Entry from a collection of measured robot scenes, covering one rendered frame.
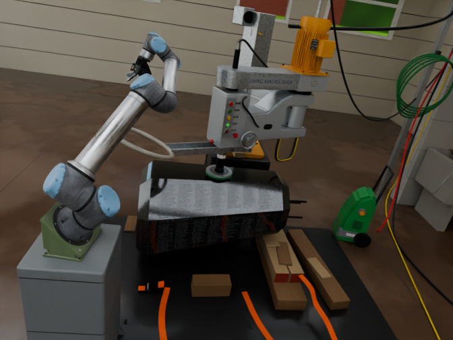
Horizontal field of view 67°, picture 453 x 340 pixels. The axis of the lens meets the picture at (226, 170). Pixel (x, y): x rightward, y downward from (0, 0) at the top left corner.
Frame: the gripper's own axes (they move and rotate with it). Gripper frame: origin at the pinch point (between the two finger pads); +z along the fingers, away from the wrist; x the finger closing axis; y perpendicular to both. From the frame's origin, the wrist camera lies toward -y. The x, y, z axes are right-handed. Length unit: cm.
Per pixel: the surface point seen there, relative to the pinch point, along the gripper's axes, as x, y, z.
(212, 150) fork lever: 54, -42, 18
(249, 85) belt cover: 58, -39, -37
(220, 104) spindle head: 47, -34, -15
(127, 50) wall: -432, -451, 1
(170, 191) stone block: 44, -33, 60
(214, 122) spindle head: 45, -41, -1
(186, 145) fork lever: 37, -34, 23
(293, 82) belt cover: 76, -70, -55
